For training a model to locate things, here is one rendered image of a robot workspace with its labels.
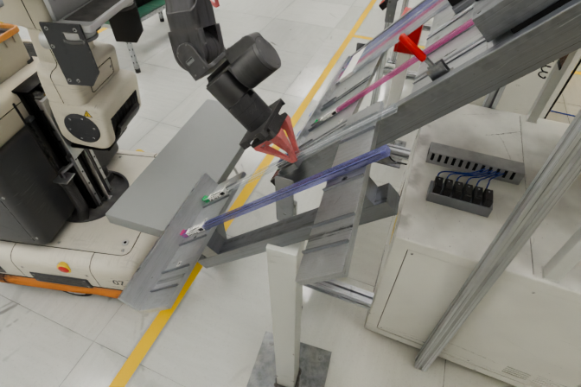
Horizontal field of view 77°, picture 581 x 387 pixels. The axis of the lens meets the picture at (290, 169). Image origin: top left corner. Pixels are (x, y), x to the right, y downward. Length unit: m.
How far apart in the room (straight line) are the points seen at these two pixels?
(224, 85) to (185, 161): 0.61
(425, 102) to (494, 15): 0.16
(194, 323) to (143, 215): 0.60
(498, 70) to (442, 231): 0.48
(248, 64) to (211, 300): 1.15
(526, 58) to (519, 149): 0.73
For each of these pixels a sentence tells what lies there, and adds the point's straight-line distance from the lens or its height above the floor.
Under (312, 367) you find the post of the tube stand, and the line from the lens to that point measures 1.43.
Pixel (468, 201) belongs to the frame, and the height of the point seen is 0.66.
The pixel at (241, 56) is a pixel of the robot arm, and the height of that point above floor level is 1.11.
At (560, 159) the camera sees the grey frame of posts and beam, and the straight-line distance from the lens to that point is 0.72.
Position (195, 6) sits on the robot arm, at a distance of 0.61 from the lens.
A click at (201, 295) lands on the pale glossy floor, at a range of 1.58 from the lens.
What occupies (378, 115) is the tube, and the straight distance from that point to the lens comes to 0.58.
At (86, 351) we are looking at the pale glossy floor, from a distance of 1.63.
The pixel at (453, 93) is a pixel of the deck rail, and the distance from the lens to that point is 0.69.
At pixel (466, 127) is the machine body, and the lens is 1.38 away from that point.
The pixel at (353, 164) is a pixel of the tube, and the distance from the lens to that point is 0.51.
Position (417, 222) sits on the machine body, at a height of 0.62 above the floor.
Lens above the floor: 1.38
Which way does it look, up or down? 44 degrees down
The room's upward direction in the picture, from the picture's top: straight up
